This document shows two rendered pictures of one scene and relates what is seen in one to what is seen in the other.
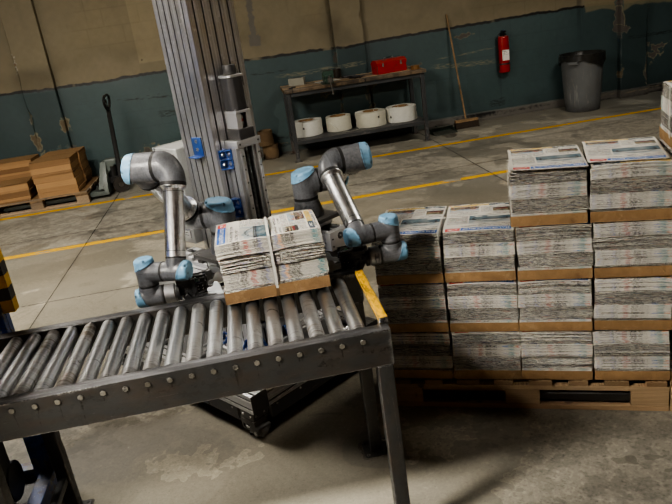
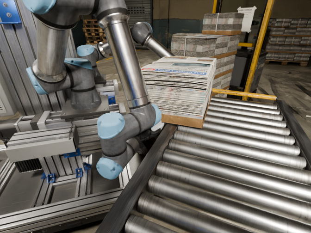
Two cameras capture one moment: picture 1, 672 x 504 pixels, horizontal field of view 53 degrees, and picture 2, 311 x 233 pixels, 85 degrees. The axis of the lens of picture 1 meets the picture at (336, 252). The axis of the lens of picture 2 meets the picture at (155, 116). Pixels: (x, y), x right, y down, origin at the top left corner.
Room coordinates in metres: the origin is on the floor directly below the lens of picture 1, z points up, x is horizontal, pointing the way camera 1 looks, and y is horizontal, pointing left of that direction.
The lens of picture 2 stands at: (2.06, 1.02, 1.20)
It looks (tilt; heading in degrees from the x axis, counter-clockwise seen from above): 29 degrees down; 298
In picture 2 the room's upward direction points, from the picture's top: straight up
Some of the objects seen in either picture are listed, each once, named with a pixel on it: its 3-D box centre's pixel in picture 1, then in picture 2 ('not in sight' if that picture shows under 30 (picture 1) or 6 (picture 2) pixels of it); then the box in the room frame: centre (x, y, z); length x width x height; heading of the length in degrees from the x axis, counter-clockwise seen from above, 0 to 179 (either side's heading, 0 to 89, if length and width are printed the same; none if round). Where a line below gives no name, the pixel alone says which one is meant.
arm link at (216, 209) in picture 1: (219, 213); (78, 72); (2.77, 0.47, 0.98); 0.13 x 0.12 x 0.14; 74
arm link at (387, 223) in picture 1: (385, 229); not in sight; (2.46, -0.20, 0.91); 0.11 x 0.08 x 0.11; 106
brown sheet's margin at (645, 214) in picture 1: (624, 200); (206, 54); (2.53, -1.17, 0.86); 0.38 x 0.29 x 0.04; 162
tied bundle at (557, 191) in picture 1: (545, 184); (192, 49); (2.62, -0.88, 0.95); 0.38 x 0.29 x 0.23; 164
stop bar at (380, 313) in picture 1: (370, 294); (235, 93); (2.09, -0.10, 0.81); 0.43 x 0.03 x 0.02; 6
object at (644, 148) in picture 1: (622, 149); (206, 35); (2.55, -1.17, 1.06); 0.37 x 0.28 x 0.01; 162
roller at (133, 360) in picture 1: (137, 346); (230, 210); (2.02, 0.70, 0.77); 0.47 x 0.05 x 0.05; 6
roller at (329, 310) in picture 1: (329, 310); (232, 107); (2.08, 0.05, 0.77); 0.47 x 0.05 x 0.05; 6
